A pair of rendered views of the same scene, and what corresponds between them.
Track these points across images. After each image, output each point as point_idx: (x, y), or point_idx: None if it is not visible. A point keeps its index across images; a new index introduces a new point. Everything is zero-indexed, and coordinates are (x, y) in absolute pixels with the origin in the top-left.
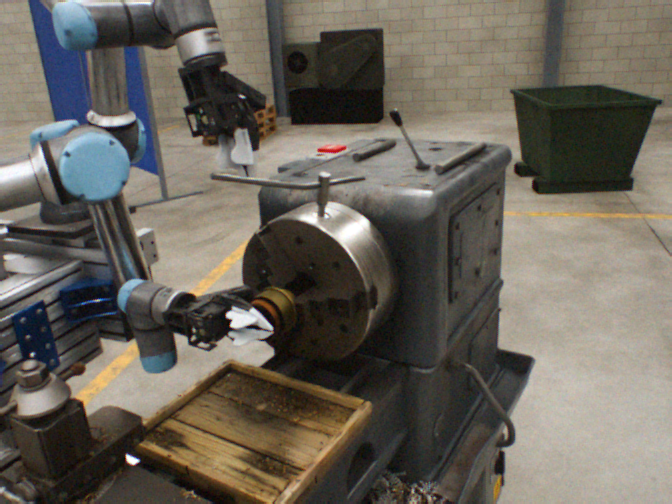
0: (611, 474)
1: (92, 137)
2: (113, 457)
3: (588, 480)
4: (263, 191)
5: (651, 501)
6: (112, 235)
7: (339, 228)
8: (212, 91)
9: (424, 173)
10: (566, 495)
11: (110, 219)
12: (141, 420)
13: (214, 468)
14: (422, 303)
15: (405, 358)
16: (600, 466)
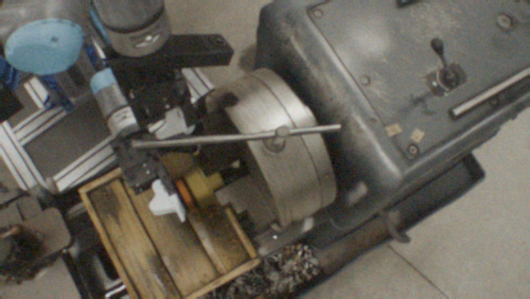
0: (501, 222)
1: (32, 38)
2: (47, 260)
3: (483, 218)
4: (265, 13)
5: (505, 256)
6: (91, 29)
7: (282, 169)
8: (139, 84)
9: (437, 103)
10: (458, 220)
11: (88, 21)
12: (69, 241)
13: (127, 255)
14: (351, 213)
15: (327, 211)
16: (500, 212)
